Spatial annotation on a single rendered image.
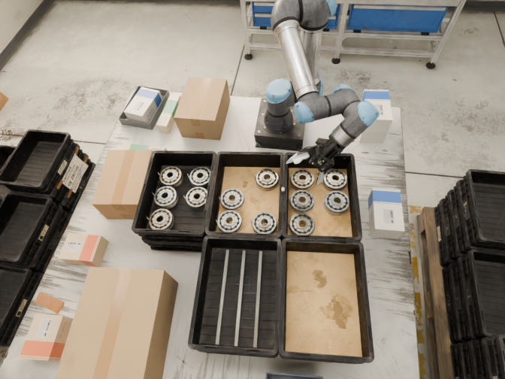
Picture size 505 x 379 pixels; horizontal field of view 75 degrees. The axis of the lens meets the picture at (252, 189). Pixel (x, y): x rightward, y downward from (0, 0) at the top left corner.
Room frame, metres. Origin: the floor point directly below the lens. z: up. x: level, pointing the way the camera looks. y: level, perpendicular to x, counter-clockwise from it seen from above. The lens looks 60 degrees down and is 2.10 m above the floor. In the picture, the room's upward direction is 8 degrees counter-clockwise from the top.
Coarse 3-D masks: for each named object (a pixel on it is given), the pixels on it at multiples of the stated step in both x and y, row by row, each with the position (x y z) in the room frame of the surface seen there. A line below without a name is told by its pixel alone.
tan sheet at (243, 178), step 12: (228, 168) 0.86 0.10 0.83; (240, 168) 0.85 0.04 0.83; (252, 168) 0.84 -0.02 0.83; (276, 168) 0.83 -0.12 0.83; (228, 180) 0.80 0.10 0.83; (240, 180) 0.79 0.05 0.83; (252, 180) 0.78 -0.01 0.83; (252, 192) 0.72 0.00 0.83; (264, 192) 0.71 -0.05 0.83; (276, 192) 0.70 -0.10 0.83; (252, 204) 0.66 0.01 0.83; (264, 204) 0.65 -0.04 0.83; (276, 204) 0.64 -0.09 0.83; (240, 216) 0.61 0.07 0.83; (252, 216) 0.60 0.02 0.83; (276, 216) 0.59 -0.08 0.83; (216, 228) 0.57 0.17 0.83
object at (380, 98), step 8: (368, 96) 1.14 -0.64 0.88; (376, 96) 1.13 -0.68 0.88; (384, 96) 1.12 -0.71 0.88; (376, 104) 1.08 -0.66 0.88; (384, 104) 1.07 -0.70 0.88; (384, 112) 1.02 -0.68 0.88; (376, 120) 0.98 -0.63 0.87; (384, 120) 0.98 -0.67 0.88; (392, 120) 0.97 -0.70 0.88; (368, 128) 0.99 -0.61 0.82; (376, 128) 0.98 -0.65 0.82; (384, 128) 0.97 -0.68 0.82
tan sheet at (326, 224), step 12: (312, 168) 0.80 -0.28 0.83; (312, 192) 0.68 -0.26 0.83; (324, 192) 0.67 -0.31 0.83; (348, 192) 0.65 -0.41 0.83; (288, 204) 0.64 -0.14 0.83; (288, 216) 0.58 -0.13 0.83; (312, 216) 0.56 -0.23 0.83; (324, 216) 0.55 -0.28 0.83; (336, 216) 0.55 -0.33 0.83; (348, 216) 0.54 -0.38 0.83; (288, 228) 0.52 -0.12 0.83; (324, 228) 0.50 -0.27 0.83; (336, 228) 0.49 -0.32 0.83; (348, 228) 0.49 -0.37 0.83
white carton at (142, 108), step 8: (144, 88) 1.53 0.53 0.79; (136, 96) 1.47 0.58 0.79; (144, 96) 1.46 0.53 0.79; (152, 96) 1.45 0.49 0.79; (160, 96) 1.48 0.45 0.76; (136, 104) 1.41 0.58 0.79; (144, 104) 1.40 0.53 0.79; (152, 104) 1.41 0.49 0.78; (128, 112) 1.36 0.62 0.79; (136, 112) 1.35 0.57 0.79; (144, 112) 1.34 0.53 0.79; (152, 112) 1.38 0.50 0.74; (136, 120) 1.34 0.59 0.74; (144, 120) 1.31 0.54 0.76
